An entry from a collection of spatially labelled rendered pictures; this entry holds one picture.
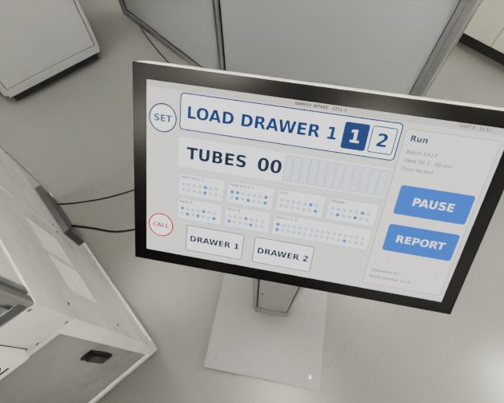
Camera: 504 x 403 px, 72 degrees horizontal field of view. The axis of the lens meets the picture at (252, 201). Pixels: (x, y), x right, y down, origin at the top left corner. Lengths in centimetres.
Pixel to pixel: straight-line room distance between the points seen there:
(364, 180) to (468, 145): 13
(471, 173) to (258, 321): 113
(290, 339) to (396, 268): 98
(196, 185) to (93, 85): 191
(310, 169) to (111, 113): 179
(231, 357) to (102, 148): 126
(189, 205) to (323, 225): 21
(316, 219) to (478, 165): 22
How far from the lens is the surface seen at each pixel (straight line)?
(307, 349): 151
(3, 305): 67
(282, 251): 55
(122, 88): 231
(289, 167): 50
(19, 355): 79
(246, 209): 53
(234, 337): 150
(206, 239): 56
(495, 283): 191
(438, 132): 51
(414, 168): 52
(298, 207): 52
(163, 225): 58
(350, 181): 51
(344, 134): 49
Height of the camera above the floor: 153
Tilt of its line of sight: 63 degrees down
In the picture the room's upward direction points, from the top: straight up
